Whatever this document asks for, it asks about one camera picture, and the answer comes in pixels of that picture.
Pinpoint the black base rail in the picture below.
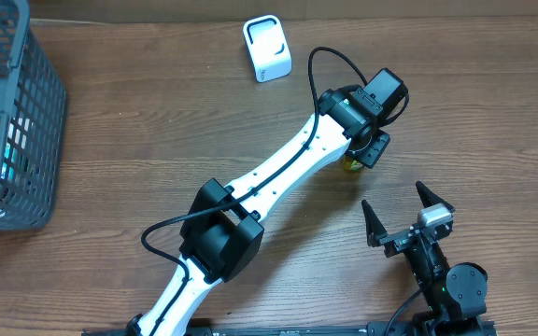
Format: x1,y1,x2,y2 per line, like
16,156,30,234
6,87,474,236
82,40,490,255
81,322,499,336

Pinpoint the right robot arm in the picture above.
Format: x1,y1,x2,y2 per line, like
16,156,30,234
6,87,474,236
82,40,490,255
361,181,497,336

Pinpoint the grey plastic mesh basket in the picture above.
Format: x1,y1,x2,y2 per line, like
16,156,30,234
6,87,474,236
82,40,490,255
0,0,68,231

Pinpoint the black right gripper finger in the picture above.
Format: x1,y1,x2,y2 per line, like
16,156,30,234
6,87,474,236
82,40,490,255
361,200,388,246
415,181,455,213

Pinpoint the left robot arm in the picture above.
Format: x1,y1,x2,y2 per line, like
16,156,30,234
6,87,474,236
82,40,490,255
126,68,409,335

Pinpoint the yellow dish soap bottle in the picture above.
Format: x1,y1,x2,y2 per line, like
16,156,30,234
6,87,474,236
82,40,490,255
341,156,364,173

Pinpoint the white barcode scanner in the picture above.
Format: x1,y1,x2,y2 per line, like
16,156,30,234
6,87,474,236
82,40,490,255
242,15,292,83

